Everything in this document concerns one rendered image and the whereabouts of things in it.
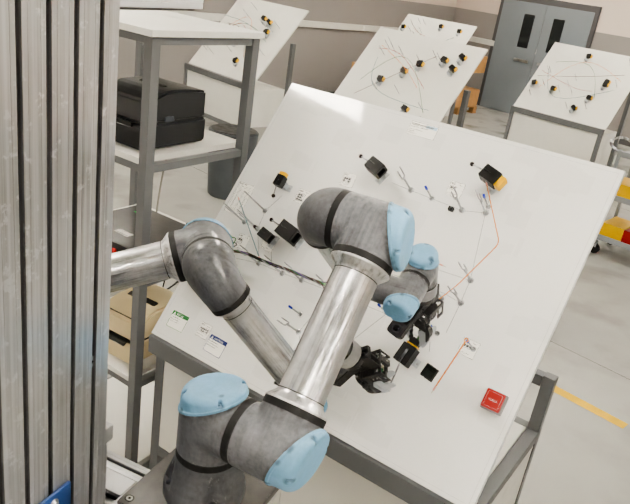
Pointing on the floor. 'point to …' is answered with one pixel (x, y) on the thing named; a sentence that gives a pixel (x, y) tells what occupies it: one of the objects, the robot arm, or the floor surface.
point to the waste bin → (222, 178)
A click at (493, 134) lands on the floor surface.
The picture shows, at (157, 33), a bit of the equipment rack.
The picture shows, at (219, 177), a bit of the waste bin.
